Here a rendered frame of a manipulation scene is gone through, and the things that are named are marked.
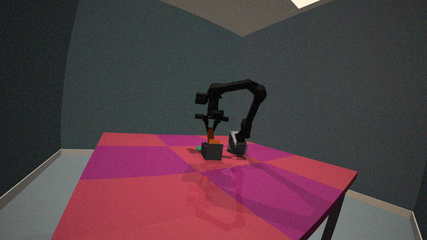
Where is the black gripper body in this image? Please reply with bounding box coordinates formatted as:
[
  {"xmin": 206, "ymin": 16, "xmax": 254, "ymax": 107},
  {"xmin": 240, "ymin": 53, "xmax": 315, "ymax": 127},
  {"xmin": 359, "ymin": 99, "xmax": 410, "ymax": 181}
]
[{"xmin": 195, "ymin": 105, "xmax": 229, "ymax": 122}]

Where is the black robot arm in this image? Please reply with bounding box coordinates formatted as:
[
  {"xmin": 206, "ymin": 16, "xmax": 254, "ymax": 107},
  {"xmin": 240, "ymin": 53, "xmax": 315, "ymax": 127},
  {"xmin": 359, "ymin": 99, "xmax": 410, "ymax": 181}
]
[{"xmin": 195, "ymin": 79, "xmax": 266, "ymax": 142}]

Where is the orange l-shaped part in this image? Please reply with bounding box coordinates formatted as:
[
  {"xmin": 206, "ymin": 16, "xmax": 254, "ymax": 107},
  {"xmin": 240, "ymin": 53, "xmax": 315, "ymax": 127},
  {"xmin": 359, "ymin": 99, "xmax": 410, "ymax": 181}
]
[{"xmin": 207, "ymin": 127, "xmax": 220, "ymax": 144}]

